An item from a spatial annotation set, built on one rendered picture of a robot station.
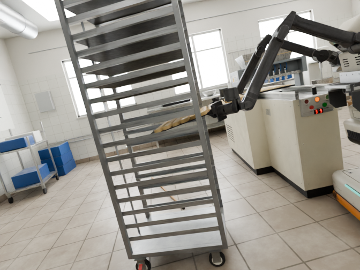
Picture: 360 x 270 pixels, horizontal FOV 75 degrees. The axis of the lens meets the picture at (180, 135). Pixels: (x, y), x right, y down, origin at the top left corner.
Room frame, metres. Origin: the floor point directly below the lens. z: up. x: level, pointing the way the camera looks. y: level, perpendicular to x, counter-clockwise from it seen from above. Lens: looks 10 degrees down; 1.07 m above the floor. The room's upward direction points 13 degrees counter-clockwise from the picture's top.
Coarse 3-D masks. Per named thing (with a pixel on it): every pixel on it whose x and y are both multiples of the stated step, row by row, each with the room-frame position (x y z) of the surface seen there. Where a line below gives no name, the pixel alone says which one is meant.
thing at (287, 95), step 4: (268, 92) 2.32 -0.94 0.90; (272, 92) 2.22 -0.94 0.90; (276, 92) 2.11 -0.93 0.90; (280, 92) 2.02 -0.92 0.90; (284, 92) 1.93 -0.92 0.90; (288, 92) 1.86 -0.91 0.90; (292, 92) 1.79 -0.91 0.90; (296, 92) 1.75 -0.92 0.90; (260, 96) 2.49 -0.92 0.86; (264, 96) 2.39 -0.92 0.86; (268, 96) 2.27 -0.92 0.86; (272, 96) 2.18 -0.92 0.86; (276, 96) 2.09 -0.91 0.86; (280, 96) 2.01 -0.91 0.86; (284, 96) 1.93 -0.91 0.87; (288, 96) 1.87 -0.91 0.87; (292, 96) 1.80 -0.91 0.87; (296, 96) 1.76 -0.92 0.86
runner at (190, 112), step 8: (176, 112) 1.32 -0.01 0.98; (184, 112) 1.31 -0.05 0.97; (192, 112) 1.30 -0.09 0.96; (200, 112) 1.30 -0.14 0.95; (144, 120) 1.35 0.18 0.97; (152, 120) 1.34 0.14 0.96; (160, 120) 1.33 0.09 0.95; (104, 128) 1.39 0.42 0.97; (112, 128) 1.38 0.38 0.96; (120, 128) 1.37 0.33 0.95
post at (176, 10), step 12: (180, 24) 1.27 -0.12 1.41; (180, 36) 1.27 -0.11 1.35; (192, 84) 1.27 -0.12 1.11; (192, 96) 1.27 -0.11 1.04; (204, 132) 1.27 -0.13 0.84; (204, 144) 1.27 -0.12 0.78; (204, 156) 1.27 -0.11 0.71; (216, 192) 1.27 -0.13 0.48; (216, 204) 1.27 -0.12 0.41; (216, 216) 1.27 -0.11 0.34
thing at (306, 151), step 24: (264, 120) 2.47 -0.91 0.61; (288, 120) 1.90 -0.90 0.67; (312, 120) 1.79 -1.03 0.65; (336, 120) 1.78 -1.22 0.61; (288, 144) 1.96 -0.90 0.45; (312, 144) 1.79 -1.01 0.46; (336, 144) 1.78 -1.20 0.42; (288, 168) 2.04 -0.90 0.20; (312, 168) 1.79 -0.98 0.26; (336, 168) 1.78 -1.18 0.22; (312, 192) 1.82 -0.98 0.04
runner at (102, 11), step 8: (128, 0) 1.34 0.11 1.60; (136, 0) 1.33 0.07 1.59; (144, 0) 1.32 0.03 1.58; (152, 0) 1.34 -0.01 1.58; (104, 8) 1.36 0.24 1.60; (112, 8) 1.35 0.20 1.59; (120, 8) 1.35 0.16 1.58; (72, 16) 1.39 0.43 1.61; (80, 16) 1.38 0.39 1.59; (88, 16) 1.38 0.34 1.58; (96, 16) 1.38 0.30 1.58; (72, 24) 1.42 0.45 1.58
